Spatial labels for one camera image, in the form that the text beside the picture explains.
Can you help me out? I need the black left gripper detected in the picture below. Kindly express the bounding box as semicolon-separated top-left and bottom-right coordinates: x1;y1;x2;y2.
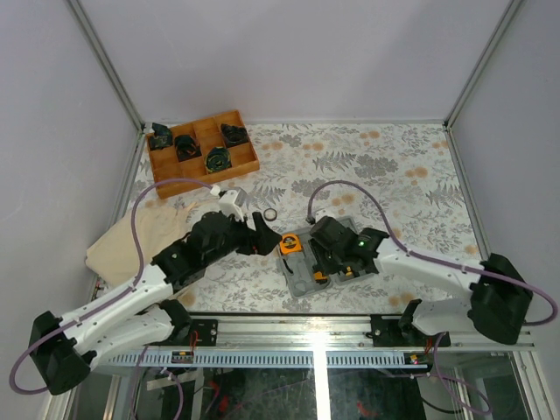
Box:
206;211;284;269

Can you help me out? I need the orange tape measure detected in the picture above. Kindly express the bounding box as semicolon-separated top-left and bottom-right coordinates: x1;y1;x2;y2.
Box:
279;233;303;275

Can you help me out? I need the black tape roll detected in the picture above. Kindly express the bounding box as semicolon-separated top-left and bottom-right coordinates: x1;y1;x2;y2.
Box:
262;207;277;221

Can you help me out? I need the orange hex key set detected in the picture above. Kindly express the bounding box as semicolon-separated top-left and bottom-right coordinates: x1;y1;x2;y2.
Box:
313;271;331;288

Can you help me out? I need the grey plastic tool case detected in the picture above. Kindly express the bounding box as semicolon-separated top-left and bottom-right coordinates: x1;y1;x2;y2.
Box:
278;216;389;298

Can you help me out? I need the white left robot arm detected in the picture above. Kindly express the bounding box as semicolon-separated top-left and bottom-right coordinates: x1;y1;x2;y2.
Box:
29;189;282;396

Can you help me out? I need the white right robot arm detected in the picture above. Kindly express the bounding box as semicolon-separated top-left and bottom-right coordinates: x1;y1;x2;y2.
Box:
310;216;533;346

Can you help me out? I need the dark rolled item centre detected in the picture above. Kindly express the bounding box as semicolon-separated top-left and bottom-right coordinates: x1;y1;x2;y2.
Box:
205;147;231;173

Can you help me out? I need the dark rolled item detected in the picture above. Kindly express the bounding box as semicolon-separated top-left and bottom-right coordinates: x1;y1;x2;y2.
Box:
205;147;231;173
149;122;173;151
174;135;200;161
220;123;249;147

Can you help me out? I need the dark rolled item back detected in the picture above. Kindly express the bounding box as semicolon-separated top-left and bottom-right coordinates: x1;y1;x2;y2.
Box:
220;123;249;147

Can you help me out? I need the wooden compartment tray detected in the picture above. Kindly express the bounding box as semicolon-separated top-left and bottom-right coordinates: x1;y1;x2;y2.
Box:
146;109;260;200

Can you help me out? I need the dark rolled item far left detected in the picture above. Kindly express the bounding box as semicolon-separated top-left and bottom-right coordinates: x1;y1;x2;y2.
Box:
149;122;173;151

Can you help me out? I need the beige cloth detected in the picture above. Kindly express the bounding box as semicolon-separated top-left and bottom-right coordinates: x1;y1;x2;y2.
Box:
85;204;194;287

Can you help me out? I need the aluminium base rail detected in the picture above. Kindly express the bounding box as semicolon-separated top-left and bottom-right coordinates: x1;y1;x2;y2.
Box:
85;315;508;371

